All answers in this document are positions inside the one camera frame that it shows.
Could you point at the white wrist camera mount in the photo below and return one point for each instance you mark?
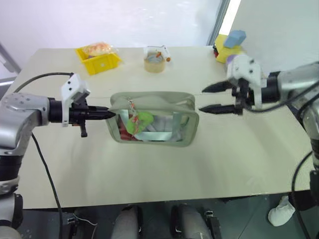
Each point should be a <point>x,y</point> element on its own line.
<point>72,87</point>
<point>245,67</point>

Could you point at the green zip pouch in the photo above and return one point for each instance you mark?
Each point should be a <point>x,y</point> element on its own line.
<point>179,104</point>

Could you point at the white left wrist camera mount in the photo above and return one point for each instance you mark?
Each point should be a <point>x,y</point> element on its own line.
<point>72,87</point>

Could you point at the grey window frame post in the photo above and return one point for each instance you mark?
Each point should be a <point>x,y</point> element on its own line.
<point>219,20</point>

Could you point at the red and black small object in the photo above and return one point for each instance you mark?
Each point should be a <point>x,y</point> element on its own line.
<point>215,51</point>

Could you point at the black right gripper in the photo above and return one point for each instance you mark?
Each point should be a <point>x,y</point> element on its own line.
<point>243,94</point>

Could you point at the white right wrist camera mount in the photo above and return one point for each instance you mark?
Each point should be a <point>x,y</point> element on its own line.
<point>245,67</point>

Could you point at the grey metal frame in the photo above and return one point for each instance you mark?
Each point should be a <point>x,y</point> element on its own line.
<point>8,58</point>

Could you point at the grey rounded robot leg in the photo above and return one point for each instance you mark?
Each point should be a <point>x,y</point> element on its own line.
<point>125,222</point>
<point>192,221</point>

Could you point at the clear bag of orange snacks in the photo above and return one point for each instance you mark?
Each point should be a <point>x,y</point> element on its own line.
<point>97,48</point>

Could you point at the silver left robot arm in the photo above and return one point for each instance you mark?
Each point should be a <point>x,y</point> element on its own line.
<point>17,117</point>

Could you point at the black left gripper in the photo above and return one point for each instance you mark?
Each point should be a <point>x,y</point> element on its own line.
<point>78,115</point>

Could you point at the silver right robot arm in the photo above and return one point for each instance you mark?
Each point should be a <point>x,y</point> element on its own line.
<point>294,82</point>

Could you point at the white crumpled object on floor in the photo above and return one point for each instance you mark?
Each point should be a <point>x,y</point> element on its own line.
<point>280,212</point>

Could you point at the red packet in pouch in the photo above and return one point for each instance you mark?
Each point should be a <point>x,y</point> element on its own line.
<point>123,133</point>

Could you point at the blue block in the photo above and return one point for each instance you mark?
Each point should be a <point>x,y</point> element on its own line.
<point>234,38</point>

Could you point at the beige tape roll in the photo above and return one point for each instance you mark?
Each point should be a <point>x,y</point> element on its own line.
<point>154,66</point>

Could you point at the yellow plastic bin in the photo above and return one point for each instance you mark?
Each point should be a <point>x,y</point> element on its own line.
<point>102,63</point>

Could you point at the silver foil packet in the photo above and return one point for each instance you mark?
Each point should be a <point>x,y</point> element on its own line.
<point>154,135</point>

